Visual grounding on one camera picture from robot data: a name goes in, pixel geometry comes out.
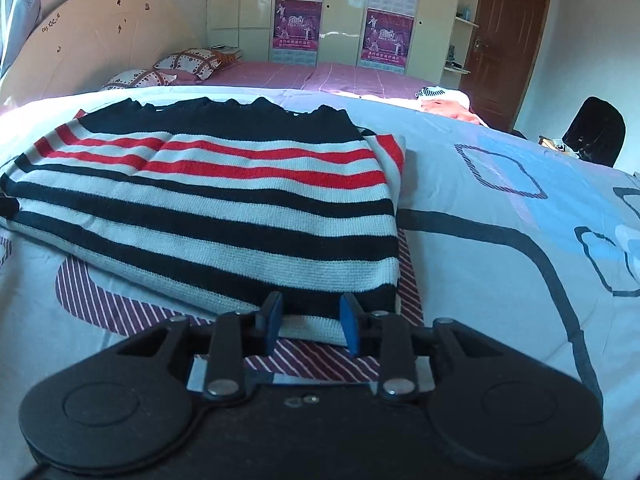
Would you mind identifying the striped knit sweater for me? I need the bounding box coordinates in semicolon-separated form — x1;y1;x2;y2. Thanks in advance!
1;98;405;344

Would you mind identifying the pile of clothes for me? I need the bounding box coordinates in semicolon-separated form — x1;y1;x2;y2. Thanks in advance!
416;86;487;127

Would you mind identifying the small wooden table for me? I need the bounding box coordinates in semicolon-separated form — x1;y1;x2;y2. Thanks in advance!
538;136;577;158

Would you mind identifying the pink bed sheet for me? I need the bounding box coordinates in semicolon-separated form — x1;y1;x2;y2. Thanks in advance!
203;62;435;99

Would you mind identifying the far patterned pillow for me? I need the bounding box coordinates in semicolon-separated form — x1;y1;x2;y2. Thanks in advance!
153;46;243;81

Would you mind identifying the patterned pillow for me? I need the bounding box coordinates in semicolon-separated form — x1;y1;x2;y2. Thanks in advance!
153;46;243;81
101;70;178;90

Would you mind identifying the near patterned pillow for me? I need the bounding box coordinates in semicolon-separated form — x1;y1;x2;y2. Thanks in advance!
101;70;178;90

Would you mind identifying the lower right pink poster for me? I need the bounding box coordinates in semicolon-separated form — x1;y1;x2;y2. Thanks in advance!
358;9;414;74

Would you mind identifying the black chair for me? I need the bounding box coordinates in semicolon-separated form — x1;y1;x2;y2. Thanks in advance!
562;96;626;168

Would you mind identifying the lower left pink poster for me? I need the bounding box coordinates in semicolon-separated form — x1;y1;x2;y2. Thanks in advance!
270;0;322;66

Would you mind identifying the cream glossy wardrobe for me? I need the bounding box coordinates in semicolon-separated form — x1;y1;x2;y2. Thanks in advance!
207;0;478;88

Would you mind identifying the cream round headboard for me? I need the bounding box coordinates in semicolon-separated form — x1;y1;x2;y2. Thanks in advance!
1;0;198;106

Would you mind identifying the brown wooden door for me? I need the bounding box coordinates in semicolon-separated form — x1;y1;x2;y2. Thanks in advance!
460;0;550;132

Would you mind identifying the grey curtain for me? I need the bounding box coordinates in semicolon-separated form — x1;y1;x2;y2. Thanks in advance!
1;0;41;76

